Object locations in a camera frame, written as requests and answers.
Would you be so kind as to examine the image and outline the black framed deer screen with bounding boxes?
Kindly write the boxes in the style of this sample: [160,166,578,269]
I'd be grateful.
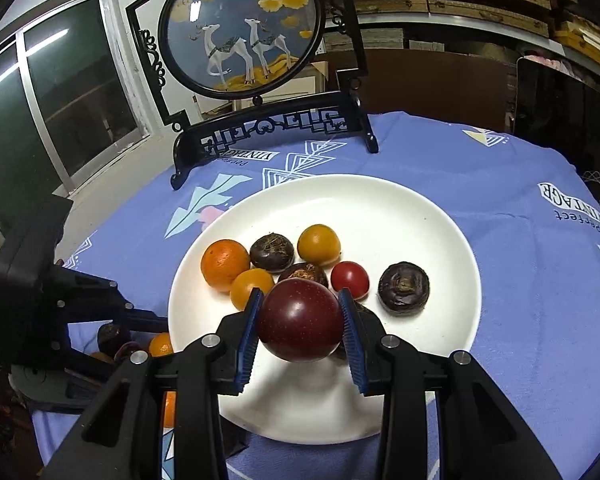
[126,0,380,191]

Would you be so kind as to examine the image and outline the window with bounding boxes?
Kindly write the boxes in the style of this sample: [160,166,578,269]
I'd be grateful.
[0,0,153,241]

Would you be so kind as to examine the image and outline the white round plate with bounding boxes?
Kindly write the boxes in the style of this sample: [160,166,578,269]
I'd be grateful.
[167,174,482,445]

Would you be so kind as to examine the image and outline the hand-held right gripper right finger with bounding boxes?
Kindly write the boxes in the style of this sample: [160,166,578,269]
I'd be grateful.
[337,287,551,480]

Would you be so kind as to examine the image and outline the yellow round fruit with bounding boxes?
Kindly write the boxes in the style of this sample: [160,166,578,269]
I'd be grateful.
[230,268,276,312]
[297,224,341,266]

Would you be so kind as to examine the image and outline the red cherry tomato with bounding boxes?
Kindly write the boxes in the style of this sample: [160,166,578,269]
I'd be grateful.
[330,261,370,297]

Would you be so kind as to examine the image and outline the blue patterned tablecloth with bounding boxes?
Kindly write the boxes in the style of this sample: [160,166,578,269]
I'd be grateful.
[32,110,600,480]

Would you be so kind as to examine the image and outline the orange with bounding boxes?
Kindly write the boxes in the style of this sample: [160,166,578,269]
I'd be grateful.
[200,239,251,292]
[162,390,177,429]
[148,332,175,358]

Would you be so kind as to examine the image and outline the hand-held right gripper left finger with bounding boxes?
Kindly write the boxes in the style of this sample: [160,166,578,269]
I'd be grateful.
[45,287,265,480]

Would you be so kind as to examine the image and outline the brown cardboard panel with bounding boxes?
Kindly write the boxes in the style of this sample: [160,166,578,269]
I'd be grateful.
[325,49,518,133]

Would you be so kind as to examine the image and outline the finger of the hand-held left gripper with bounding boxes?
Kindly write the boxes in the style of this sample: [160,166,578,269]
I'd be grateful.
[70,350,123,386]
[55,262,170,335]

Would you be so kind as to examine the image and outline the black monitor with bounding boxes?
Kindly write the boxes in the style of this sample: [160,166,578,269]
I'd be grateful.
[512,55,600,198]

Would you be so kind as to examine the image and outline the dark red plum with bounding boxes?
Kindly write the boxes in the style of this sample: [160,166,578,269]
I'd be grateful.
[256,278,345,363]
[114,341,146,362]

